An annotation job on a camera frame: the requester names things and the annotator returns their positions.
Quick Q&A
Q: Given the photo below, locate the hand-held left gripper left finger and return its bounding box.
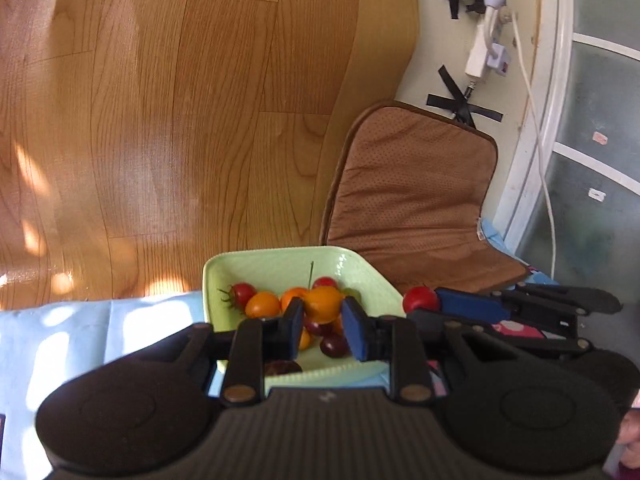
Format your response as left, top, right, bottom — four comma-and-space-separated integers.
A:
172, 296, 306, 406

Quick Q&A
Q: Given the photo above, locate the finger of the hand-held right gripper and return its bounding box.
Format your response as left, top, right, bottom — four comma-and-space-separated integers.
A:
434, 282, 623, 335
407, 308, 596, 359

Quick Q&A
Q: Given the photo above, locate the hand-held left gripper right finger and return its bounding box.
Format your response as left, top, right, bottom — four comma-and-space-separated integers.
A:
341, 296, 506, 406

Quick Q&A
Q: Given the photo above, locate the dark purple cherry tomato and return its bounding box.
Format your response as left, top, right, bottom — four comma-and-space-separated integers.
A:
320, 334, 350, 359
264, 360, 303, 376
305, 317, 335, 338

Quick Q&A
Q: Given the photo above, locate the light green plastic basket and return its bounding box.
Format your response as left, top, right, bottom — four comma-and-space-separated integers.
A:
202, 246, 407, 391

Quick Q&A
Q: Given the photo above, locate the person's right hand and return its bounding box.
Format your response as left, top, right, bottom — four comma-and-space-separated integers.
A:
619, 407, 640, 480

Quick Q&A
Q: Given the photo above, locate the red cherry tomato with stem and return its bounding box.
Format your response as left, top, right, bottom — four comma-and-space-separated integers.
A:
218, 282, 257, 311

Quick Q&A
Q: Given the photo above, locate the brown seat cushion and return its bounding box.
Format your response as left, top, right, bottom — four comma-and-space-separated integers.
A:
319, 100, 528, 296

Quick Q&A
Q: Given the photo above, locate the white framed glass door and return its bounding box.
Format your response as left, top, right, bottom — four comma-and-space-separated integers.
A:
492, 0, 640, 306

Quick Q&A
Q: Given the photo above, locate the cartoon printed blue blanket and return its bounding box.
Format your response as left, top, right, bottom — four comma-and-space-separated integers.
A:
0, 220, 556, 480

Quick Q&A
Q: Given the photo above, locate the small white plug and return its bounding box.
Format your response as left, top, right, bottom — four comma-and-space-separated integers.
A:
487, 42, 512, 75

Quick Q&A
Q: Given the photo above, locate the white power adapter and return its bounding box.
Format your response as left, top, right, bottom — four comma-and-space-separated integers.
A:
465, 10, 501, 81

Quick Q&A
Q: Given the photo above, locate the wood pattern floor sheet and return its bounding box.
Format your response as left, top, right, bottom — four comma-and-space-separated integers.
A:
0, 0, 420, 311

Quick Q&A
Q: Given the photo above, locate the white cable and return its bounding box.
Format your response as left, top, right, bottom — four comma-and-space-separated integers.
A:
507, 7, 558, 281

